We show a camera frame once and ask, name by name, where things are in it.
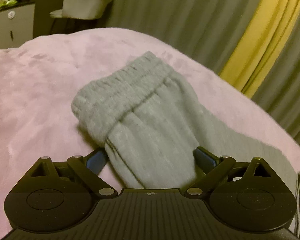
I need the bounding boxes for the grey sweatpants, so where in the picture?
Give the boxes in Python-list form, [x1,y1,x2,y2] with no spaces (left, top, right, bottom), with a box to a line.
[71,52,300,237]

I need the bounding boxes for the pink fleece bed blanket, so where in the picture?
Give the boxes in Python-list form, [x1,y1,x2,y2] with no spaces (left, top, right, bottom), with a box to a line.
[0,28,300,239]

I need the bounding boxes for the grey curtain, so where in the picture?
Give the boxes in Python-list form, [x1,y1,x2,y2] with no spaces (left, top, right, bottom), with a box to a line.
[100,0,300,145]

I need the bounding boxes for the grey dresser with drawers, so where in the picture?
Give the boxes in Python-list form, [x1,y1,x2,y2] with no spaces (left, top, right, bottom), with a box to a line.
[0,0,98,49]

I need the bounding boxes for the grey upholstered chair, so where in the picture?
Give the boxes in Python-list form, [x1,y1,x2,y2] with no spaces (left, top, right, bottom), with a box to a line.
[50,0,112,20]

